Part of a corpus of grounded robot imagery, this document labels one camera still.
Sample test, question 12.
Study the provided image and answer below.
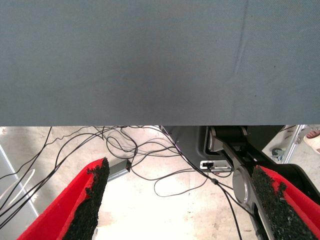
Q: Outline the thin black floor cable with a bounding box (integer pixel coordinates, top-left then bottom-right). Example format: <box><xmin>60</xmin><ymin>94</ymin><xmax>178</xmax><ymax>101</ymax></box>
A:
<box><xmin>159</xmin><ymin>126</ymin><xmax>244</xmax><ymax>240</ymax></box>
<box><xmin>0</xmin><ymin>126</ymin><xmax>53</xmax><ymax>181</ymax></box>

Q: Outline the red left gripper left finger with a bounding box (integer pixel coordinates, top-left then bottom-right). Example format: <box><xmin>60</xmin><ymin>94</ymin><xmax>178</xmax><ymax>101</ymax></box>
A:
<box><xmin>17</xmin><ymin>156</ymin><xmax>111</xmax><ymax>240</ymax></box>

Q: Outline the white connector panel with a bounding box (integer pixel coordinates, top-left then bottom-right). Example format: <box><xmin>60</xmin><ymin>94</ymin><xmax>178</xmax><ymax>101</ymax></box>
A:
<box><xmin>199</xmin><ymin>160</ymin><xmax>234</xmax><ymax>173</ymax></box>

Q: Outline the grey metal adapter box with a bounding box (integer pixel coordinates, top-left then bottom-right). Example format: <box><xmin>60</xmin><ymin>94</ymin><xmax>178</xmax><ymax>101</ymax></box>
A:
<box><xmin>107</xmin><ymin>159</ymin><xmax>132</xmax><ymax>181</ymax></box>

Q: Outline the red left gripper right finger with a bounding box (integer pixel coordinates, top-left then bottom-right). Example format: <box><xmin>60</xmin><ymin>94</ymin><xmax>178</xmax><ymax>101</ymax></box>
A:
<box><xmin>251</xmin><ymin>164</ymin><xmax>320</xmax><ymax>240</ymax></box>

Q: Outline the aluminium profile frame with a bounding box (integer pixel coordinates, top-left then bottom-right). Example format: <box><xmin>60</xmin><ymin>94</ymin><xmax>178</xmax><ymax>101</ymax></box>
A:
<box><xmin>282</xmin><ymin>124</ymin><xmax>308</xmax><ymax>164</ymax></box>

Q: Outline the grey caster wheel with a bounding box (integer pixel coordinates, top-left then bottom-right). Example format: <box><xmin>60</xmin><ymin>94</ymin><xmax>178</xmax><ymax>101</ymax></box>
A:
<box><xmin>271</xmin><ymin>147</ymin><xmax>285</xmax><ymax>161</ymax></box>

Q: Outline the dark table cloth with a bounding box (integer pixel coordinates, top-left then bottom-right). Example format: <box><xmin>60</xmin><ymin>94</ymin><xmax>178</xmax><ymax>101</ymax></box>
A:
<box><xmin>0</xmin><ymin>0</ymin><xmax>320</xmax><ymax>127</ymax></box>

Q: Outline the white cable loop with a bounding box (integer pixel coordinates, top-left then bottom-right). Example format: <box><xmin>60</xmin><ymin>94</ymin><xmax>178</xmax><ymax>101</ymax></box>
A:
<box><xmin>0</xmin><ymin>168</ymin><xmax>37</xmax><ymax>208</ymax></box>

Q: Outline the dark grey robot chassis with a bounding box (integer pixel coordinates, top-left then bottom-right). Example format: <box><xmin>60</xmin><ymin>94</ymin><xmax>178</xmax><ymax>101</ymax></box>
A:
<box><xmin>161</xmin><ymin>125</ymin><xmax>286</xmax><ymax>173</ymax></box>

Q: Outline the person's foot in sandal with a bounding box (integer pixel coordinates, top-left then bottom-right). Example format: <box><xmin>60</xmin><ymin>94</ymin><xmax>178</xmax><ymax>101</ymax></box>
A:
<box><xmin>303</xmin><ymin>126</ymin><xmax>320</xmax><ymax>155</ymax></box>

